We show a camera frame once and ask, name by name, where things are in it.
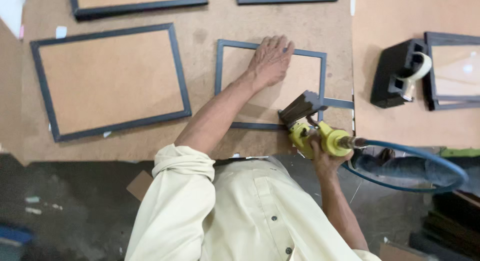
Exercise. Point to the person's right hand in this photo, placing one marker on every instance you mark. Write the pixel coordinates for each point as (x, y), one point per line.
(330, 161)

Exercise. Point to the person's left hand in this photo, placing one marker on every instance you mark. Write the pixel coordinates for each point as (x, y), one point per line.
(269, 64)

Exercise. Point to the person's right fingers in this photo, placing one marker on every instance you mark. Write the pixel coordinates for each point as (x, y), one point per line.
(316, 146)

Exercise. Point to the yellow pneumatic nail gun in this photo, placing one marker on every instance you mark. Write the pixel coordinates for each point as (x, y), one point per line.
(330, 140)

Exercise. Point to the small grey picture frame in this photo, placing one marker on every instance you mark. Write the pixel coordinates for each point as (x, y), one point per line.
(218, 66)

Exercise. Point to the black tape dispenser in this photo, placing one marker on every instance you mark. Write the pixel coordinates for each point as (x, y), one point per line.
(390, 71)

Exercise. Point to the person's cream shirt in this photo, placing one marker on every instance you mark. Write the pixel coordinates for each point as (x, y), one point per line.
(232, 212)

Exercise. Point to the white tape roll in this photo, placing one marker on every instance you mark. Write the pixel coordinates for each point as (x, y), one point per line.
(422, 68)

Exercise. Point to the brown cardboard box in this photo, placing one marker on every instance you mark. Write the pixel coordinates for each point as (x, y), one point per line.
(403, 252)

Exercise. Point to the green cloth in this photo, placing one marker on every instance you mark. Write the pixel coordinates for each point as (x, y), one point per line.
(461, 152)

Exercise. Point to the pile of dark mouldings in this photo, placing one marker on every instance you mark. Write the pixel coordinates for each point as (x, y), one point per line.
(455, 223)

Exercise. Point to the brown cardboard piece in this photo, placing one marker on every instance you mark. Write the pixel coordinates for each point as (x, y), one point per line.
(139, 185)

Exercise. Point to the white paper scrap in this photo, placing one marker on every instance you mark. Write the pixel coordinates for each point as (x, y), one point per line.
(61, 32)

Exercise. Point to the blue bin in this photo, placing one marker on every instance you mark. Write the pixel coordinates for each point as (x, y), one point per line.
(13, 240)

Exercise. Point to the white sheet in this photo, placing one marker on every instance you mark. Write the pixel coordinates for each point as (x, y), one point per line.
(11, 9)

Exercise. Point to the grey frame strip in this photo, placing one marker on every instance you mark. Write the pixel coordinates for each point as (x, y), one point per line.
(338, 103)

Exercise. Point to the dark glazed picture frame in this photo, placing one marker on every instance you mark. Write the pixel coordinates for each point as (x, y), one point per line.
(455, 71)

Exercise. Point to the large dark picture frame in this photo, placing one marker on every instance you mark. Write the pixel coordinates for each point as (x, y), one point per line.
(112, 83)

